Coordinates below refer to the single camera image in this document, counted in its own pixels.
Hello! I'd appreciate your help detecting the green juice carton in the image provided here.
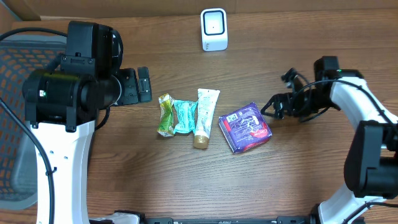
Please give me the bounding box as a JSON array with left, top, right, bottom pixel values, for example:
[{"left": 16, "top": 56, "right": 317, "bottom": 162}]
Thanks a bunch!
[{"left": 157, "top": 93, "right": 174, "bottom": 137}]

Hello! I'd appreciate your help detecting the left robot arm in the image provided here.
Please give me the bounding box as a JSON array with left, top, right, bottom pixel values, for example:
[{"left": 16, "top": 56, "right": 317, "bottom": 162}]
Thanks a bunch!
[{"left": 22, "top": 21, "right": 152, "bottom": 223}]

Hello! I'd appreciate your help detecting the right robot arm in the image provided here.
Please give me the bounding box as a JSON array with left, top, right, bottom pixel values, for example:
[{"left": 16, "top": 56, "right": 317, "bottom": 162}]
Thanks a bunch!
[{"left": 261, "top": 56, "right": 397, "bottom": 223}]

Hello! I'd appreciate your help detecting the purple red pad package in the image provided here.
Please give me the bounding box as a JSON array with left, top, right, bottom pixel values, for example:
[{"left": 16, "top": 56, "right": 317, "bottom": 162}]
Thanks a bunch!
[{"left": 218, "top": 102, "right": 272, "bottom": 154}]

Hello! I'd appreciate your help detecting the teal wet wipes pack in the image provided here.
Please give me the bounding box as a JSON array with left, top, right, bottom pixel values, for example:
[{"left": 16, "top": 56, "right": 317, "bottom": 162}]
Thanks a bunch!
[{"left": 174, "top": 100, "right": 197, "bottom": 134}]

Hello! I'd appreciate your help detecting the white barcode scanner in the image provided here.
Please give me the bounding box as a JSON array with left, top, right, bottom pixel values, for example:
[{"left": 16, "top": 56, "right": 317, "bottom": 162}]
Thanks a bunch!
[{"left": 200, "top": 8, "right": 228, "bottom": 52}]

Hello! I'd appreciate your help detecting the white tube gold cap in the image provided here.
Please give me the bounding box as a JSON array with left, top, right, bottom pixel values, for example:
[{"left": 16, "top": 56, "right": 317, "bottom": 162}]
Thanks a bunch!
[{"left": 193, "top": 88, "right": 220, "bottom": 149}]

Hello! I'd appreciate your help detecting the grey plastic basket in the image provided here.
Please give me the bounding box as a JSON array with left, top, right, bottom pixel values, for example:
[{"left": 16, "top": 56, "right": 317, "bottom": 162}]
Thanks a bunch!
[{"left": 1, "top": 34, "right": 66, "bottom": 210}]

